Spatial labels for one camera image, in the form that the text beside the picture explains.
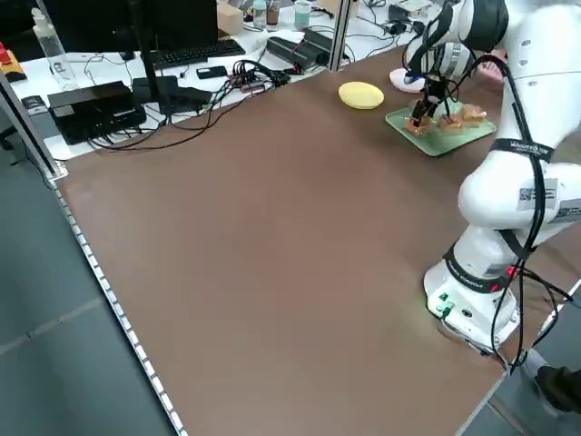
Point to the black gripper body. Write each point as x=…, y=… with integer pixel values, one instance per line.
x=438, y=91

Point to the green plastic tray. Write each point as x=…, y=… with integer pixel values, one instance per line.
x=454, y=138

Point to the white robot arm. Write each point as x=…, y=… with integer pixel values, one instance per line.
x=499, y=191

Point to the round white plate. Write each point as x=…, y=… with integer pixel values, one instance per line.
x=399, y=79

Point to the round yellow plate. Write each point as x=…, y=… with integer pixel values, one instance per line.
x=361, y=95

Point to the black power adapter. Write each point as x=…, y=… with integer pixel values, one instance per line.
x=396, y=26

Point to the black power supply unit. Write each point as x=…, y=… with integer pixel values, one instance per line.
x=290, y=50

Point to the drink cup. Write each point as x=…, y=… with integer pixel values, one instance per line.
x=274, y=17
x=302, y=16
x=258, y=16

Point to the usb hub with plugs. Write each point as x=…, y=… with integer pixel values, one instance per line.
x=254, y=84

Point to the black phone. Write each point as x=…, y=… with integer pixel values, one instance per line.
x=211, y=72

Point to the cardboard box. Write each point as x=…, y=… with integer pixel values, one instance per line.
x=229, y=18

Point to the black keyboard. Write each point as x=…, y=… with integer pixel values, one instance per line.
x=195, y=53

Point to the black computer mouse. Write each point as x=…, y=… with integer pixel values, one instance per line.
x=127, y=55

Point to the person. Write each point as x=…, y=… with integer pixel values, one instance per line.
x=558, y=381

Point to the black computer monitor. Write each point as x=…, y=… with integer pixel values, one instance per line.
x=113, y=22

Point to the black dock box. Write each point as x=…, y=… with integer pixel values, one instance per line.
x=95, y=109

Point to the clear plastic bottle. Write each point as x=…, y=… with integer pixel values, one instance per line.
x=54, y=50

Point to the small black box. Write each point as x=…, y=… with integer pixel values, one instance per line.
x=35, y=103

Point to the yellow emergency stop button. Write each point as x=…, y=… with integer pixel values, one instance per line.
x=9, y=63

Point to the aluminium post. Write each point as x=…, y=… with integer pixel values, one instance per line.
x=338, y=41

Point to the aluminium table edge rail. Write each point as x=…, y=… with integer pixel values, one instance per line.
x=120, y=313

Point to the aluminium frame beam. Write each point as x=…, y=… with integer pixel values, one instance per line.
x=32, y=131

